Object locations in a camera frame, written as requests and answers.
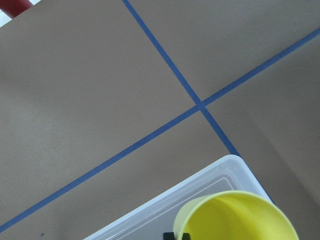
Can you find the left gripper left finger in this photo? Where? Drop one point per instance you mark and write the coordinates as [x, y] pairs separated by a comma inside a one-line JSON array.
[[168, 236]]

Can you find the red cylinder bottle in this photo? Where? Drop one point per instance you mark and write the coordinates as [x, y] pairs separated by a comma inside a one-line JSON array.
[[13, 8]]

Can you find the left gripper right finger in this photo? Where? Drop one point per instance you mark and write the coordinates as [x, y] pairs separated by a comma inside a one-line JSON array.
[[186, 236]]

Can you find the yellow plastic cup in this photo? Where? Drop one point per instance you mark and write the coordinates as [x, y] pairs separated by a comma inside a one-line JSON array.
[[233, 215]]

